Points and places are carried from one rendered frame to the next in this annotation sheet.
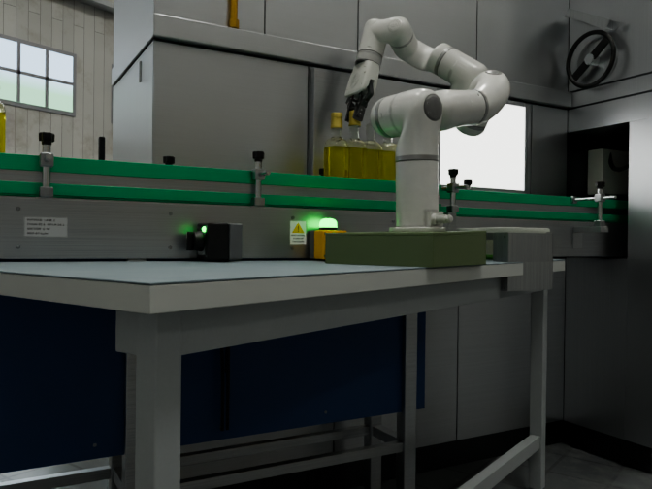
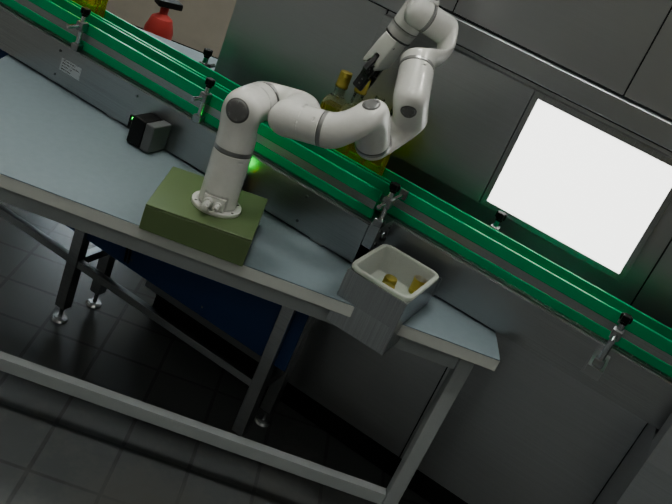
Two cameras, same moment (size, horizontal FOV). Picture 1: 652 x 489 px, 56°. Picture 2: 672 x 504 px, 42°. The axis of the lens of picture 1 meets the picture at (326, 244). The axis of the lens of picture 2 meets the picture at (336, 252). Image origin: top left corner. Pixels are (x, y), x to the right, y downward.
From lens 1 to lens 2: 209 cm
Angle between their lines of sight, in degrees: 52
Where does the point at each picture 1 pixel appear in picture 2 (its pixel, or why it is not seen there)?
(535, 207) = (551, 291)
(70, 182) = (94, 46)
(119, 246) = (103, 102)
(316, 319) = (25, 203)
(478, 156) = (562, 197)
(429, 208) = (209, 190)
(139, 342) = not seen: outside the picture
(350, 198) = (281, 155)
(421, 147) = (219, 139)
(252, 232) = (186, 139)
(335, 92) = not seen: hidden behind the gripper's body
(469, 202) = (452, 232)
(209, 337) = not seen: outside the picture
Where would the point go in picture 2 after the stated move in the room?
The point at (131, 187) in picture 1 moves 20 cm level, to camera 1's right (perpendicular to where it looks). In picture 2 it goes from (125, 65) to (149, 96)
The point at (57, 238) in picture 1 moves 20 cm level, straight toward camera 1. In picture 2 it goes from (74, 79) to (18, 81)
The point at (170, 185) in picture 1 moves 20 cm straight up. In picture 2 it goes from (148, 75) to (168, 9)
